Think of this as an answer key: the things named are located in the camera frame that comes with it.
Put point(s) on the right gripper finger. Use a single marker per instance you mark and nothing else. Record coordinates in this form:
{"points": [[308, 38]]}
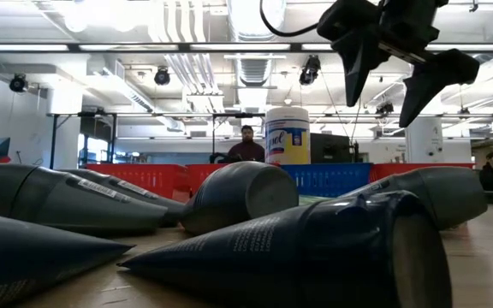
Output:
{"points": [[358, 47], [439, 77]]}

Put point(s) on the dark grey toiletry tube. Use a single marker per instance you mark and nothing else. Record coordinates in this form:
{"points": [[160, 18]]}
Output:
{"points": [[24, 256], [229, 197], [293, 256], [443, 192]]}

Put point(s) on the dark grey tube white label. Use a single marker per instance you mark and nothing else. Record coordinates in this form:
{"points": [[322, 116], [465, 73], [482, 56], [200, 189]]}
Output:
{"points": [[58, 201], [161, 200]]}

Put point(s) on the black ceiling spotlight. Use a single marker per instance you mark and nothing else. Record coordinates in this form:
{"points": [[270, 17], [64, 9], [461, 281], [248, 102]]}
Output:
{"points": [[17, 82], [162, 76], [310, 69], [384, 108]]}

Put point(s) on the black box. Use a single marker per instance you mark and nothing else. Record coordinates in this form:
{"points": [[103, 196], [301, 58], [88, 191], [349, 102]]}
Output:
{"points": [[330, 148]]}

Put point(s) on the white yellow wipes canister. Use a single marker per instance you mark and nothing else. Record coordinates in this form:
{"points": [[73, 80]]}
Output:
{"points": [[287, 141]]}

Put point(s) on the blue plastic basket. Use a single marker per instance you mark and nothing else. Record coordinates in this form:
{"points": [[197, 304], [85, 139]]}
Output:
{"points": [[336, 179]]}

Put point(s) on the overhead LED light bar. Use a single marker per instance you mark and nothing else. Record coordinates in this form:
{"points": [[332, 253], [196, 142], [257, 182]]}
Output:
{"points": [[144, 47]]}

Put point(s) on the silver ventilation duct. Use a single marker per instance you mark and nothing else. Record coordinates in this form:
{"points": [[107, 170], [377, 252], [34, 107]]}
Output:
{"points": [[255, 19]]}

